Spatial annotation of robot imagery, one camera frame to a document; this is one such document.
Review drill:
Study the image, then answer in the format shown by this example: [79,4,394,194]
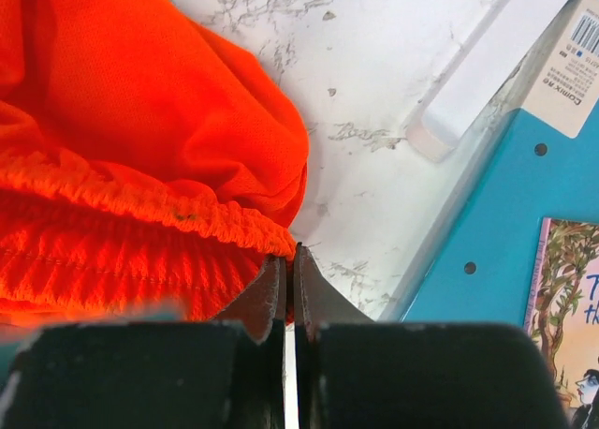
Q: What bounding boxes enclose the silver clothes rack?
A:
[405,0,569,162]

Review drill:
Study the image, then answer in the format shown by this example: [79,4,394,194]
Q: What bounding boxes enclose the orange shorts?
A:
[1,0,309,328]

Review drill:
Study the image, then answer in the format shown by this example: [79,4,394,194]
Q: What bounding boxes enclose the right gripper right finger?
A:
[293,246,568,429]

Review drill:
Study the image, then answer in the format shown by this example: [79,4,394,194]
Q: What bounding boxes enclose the teal folder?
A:
[392,0,598,325]

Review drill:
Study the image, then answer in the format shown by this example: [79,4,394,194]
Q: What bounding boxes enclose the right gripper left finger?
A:
[1,257,286,428]

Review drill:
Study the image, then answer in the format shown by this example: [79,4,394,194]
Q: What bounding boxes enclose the pink illustrated book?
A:
[524,217,598,428]

